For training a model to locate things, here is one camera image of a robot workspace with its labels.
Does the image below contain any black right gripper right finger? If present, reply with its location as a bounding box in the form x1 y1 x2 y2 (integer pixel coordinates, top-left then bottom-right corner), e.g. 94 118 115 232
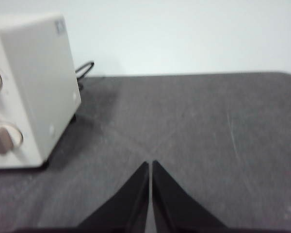
152 160 230 233

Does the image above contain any oven timer knob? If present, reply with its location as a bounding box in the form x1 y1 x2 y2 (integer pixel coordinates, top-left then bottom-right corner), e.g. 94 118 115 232
0 122 24 155

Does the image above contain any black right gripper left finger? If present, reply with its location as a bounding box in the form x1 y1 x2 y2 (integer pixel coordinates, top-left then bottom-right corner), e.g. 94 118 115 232
75 161 150 233

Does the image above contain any white Toshiba toaster oven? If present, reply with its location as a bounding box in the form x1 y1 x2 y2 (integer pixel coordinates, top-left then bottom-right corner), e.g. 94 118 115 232
0 13 82 170

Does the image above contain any black oven power cable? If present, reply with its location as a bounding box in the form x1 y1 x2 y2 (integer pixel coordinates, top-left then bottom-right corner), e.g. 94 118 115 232
75 62 95 90

